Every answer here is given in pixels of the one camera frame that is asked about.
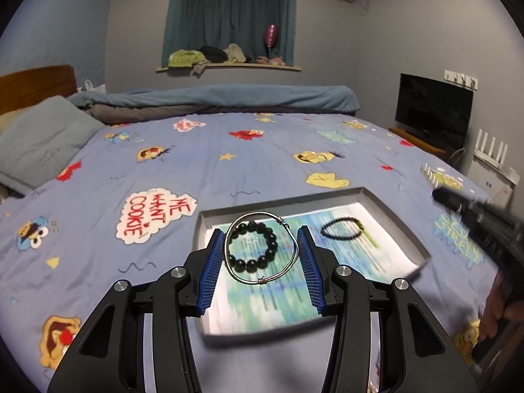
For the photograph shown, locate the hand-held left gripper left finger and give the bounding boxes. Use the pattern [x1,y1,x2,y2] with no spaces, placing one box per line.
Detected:
[47,228,226,393]

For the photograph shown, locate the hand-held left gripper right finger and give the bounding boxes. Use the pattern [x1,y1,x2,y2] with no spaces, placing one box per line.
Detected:
[297,225,479,393]

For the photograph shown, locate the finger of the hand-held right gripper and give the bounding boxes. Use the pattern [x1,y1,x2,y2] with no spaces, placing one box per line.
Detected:
[432,187,476,218]

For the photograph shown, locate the silver wire bangle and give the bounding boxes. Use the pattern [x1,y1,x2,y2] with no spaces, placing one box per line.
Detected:
[223,212,299,285]

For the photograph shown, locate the grey tray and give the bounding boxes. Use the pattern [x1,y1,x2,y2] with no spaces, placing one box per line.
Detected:
[192,186,435,348]

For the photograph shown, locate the person's right hand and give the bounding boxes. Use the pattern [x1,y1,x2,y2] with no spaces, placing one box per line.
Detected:
[477,272,524,341]

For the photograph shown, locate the printed paper sheet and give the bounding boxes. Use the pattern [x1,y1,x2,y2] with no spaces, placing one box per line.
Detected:
[205,202,422,336]

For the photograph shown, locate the white router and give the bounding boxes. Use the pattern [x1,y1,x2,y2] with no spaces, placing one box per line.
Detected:
[473,129,520,186]

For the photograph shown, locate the wooden television stand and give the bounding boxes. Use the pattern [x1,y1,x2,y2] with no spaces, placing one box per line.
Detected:
[389,126,452,157]

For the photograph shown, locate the black television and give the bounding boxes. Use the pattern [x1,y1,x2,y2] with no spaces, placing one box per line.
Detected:
[395,73,474,150]

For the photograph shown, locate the cartoon printed bed sheet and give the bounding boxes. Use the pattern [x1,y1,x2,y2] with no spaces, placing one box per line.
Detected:
[0,112,517,393]

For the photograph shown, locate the grey blanket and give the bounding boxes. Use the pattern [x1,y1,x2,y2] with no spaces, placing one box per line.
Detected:
[89,103,358,126]

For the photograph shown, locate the blue blanket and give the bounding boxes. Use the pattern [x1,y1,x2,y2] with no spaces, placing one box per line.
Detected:
[67,85,359,116]

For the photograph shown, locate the grey-blue pillow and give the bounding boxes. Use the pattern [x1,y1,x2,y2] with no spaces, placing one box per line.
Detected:
[0,95,105,196]

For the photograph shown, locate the green cloth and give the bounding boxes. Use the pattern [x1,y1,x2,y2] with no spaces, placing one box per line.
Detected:
[169,49,205,68]

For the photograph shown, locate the black cloth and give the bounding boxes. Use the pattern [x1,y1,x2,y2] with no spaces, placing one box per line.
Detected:
[200,46,229,63]

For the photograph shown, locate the beige cloth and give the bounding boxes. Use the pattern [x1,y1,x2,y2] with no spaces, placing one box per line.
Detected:
[224,43,247,65]

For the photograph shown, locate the pink balloon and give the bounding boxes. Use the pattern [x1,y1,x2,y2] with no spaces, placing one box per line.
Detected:
[262,25,279,60]

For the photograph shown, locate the wooden headboard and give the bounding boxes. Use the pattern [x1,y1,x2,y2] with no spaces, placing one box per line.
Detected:
[0,65,78,116]

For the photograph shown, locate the teal curtain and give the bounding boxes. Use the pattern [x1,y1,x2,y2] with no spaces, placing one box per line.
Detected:
[163,0,298,67]

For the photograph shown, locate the large black bead bracelet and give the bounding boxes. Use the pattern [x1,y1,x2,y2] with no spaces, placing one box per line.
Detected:
[226,220,281,273]

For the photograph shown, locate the small dark bead bracelet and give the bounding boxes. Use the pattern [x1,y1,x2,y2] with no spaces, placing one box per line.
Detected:
[319,218,365,239]

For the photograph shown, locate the white wall hooks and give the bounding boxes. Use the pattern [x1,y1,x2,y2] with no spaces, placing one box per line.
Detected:
[444,70,479,91]

